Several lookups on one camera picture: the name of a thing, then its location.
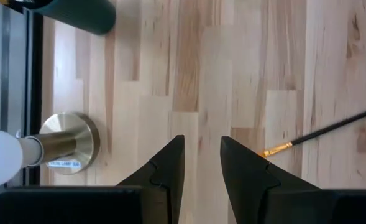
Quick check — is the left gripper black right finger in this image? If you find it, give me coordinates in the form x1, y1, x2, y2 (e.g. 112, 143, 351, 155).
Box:
219, 135, 366, 224

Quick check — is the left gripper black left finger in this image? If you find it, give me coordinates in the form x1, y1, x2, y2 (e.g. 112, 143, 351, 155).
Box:
117, 134, 186, 224

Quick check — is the dark green cup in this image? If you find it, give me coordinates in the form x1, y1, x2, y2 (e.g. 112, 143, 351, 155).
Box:
24, 0, 117, 36

